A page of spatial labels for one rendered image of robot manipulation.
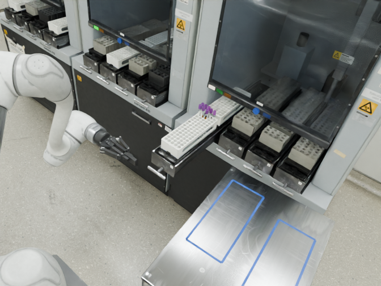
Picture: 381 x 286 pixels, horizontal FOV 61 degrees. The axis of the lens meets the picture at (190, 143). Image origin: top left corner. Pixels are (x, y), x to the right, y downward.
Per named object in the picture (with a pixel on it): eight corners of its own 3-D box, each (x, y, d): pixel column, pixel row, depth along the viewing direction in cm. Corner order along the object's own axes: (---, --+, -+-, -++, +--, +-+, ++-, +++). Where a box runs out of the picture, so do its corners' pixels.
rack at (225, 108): (233, 95, 181) (236, 86, 177) (249, 103, 177) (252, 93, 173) (202, 118, 163) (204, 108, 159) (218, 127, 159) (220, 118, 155)
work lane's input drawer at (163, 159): (232, 101, 189) (235, 88, 183) (252, 112, 184) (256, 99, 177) (144, 167, 143) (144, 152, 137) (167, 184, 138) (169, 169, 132)
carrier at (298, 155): (312, 168, 143) (317, 158, 139) (310, 170, 142) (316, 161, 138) (289, 155, 148) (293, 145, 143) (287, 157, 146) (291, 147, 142)
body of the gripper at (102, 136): (92, 134, 148) (105, 144, 144) (106, 126, 153) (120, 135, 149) (93, 146, 153) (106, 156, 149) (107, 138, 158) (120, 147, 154)
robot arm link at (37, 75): (74, 71, 114) (34, 67, 112) (60, 44, 96) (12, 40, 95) (70, 106, 111) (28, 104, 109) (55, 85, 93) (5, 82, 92)
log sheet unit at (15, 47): (15, 72, 270) (3, 30, 246) (34, 85, 259) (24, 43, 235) (12, 73, 269) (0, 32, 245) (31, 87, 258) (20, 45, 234)
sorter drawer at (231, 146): (279, 92, 203) (283, 79, 197) (299, 101, 197) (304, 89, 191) (212, 149, 157) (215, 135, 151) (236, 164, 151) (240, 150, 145)
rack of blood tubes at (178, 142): (199, 120, 162) (201, 110, 157) (216, 129, 158) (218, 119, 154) (160, 149, 143) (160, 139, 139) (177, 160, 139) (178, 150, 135)
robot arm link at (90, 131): (98, 119, 155) (107, 125, 153) (100, 133, 161) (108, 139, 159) (83, 127, 149) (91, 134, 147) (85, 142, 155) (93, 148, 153)
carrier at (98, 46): (109, 55, 195) (108, 46, 191) (106, 56, 194) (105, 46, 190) (96, 48, 200) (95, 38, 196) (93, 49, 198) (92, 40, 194)
